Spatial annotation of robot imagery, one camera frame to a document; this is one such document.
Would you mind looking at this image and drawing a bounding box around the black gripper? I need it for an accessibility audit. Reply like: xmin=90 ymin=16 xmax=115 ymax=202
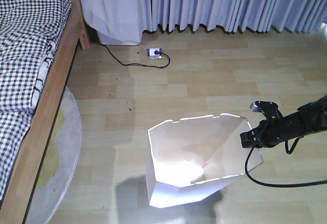
xmin=240 ymin=119 xmax=289 ymax=148

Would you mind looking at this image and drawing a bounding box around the white plastic trash bin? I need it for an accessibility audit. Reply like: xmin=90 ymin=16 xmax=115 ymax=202
xmin=146 ymin=113 xmax=264 ymax=208

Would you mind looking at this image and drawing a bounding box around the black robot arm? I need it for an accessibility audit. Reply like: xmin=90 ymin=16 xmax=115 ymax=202
xmin=240 ymin=96 xmax=326 ymax=148

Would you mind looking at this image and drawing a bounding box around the floor power socket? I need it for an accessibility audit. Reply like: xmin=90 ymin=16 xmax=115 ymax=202
xmin=146 ymin=47 xmax=162 ymax=59

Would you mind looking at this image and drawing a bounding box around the light blue curtain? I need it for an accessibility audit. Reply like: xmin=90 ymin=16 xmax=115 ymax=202
xmin=81 ymin=0 xmax=326 ymax=45

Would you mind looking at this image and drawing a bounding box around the grey round rug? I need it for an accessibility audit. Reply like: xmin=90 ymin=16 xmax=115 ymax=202
xmin=25 ymin=87 xmax=82 ymax=223

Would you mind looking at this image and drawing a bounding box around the black white checkered bedding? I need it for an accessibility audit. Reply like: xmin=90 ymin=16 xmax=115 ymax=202
xmin=1 ymin=0 xmax=72 ymax=196

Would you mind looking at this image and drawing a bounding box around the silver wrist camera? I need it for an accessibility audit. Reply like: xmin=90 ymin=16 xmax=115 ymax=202
xmin=250 ymin=101 xmax=282 ymax=118

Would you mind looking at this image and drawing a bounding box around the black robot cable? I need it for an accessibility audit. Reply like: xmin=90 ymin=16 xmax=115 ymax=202
xmin=244 ymin=144 xmax=327 ymax=188

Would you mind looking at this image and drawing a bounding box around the black power cord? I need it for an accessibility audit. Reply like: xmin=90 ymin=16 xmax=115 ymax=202
xmin=98 ymin=41 xmax=171 ymax=69

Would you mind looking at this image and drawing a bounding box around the wooden bed frame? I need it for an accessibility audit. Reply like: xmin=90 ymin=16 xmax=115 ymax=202
xmin=1 ymin=0 xmax=91 ymax=223

